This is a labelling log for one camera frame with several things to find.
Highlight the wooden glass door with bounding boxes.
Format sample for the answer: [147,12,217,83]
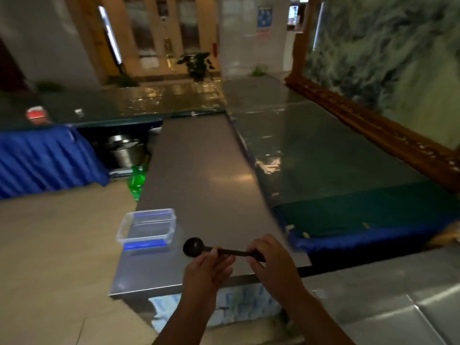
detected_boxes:
[97,0,220,77]

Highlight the blue table skirt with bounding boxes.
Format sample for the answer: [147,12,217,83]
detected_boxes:
[0,125,110,200]

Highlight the steel cooking pot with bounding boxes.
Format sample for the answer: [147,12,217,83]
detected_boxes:
[106,134,147,169]

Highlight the red and white cup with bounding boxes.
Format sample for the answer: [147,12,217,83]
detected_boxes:
[25,106,49,125]

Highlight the black measuring spoon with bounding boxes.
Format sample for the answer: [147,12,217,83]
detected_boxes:
[183,237,266,263]

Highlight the potted green plant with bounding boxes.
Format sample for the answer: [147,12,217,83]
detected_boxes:
[176,52,216,82]

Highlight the person's left forearm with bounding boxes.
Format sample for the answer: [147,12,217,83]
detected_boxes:
[152,297,215,345]

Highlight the person's left hand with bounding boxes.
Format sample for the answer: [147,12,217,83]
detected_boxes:
[183,247,236,308]

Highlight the dark green table cover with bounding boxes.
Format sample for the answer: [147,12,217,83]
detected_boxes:
[273,181,460,253]

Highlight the carved wooden frame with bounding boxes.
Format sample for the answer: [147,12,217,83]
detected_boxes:
[285,0,460,194]

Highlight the person's right hand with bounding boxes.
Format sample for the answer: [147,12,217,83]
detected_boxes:
[245,234,307,305]

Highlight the blue wall poster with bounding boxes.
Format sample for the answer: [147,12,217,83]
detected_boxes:
[257,6,274,30]

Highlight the green landscape painting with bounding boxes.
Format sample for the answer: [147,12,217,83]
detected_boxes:
[305,0,460,150]

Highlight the clear plastic container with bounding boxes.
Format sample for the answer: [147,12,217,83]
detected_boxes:
[116,208,177,251]

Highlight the blue and white patterned bag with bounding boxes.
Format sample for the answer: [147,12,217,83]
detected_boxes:
[149,283,282,333]

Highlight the green plastic bottle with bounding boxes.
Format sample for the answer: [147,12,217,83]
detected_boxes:
[129,164,149,202]

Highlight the person's right forearm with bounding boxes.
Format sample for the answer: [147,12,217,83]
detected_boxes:
[284,288,356,345]

